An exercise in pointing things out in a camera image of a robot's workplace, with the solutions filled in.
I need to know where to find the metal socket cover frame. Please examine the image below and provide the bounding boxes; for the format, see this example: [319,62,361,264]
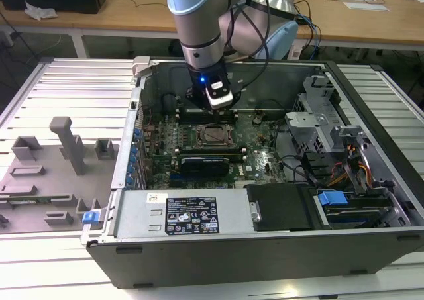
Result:
[196,125,238,148]

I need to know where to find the silver square CPU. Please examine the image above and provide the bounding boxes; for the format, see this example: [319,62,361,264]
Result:
[204,129,227,144]

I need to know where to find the black RAM slot row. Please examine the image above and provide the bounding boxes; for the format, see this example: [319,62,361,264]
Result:
[177,109,239,124]
[174,146,248,164]

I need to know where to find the black CPU socket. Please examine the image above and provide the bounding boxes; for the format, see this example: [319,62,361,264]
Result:
[195,124,240,150]

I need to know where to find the black graphics card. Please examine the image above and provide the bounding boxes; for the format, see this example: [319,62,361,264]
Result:
[180,156,231,179]

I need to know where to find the green motherboard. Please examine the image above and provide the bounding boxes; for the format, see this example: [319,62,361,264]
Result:
[142,110,290,190]

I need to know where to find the wooden desk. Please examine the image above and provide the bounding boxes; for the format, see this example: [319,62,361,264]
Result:
[0,0,424,53]

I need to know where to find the perforated metal drive cage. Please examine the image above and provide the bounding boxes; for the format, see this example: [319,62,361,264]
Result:
[284,75,368,155]

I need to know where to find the silver power supply unit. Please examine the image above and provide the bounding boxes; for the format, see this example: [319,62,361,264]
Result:
[114,189,256,238]

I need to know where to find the black plastic shroud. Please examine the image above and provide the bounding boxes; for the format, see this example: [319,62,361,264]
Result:
[246,183,314,232]

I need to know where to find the blue disk carrier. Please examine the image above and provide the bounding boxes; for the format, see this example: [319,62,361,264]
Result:
[316,189,396,230]

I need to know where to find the open black PC case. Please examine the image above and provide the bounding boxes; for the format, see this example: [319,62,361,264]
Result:
[81,55,424,289]

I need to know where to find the grey parts rack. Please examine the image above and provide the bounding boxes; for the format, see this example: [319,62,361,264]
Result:
[0,116,121,234]

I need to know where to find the crumpled white paper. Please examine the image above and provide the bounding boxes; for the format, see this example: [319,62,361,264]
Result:
[24,0,59,21]

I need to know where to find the white flat panel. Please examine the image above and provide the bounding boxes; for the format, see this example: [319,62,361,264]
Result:
[343,1,390,13]

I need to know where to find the green RAM stick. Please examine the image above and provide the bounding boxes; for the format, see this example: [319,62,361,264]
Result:
[6,197,54,205]

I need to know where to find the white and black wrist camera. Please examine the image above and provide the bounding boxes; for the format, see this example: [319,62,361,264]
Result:
[205,75,235,111]

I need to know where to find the grey case release handle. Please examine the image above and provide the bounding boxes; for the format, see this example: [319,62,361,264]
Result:
[131,56,152,79]

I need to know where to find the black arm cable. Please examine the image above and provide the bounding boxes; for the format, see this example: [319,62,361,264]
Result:
[228,0,271,92]

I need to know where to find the blue cable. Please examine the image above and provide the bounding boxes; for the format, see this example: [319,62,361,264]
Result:
[297,13,323,60]

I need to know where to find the black looped wire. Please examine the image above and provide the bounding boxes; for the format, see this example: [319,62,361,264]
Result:
[274,123,321,185]

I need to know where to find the silver drive bay bracket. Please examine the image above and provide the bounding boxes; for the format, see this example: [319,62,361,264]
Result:
[332,125,413,228]

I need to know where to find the orange and yellow wires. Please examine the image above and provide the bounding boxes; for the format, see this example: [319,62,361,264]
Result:
[330,143,372,189]

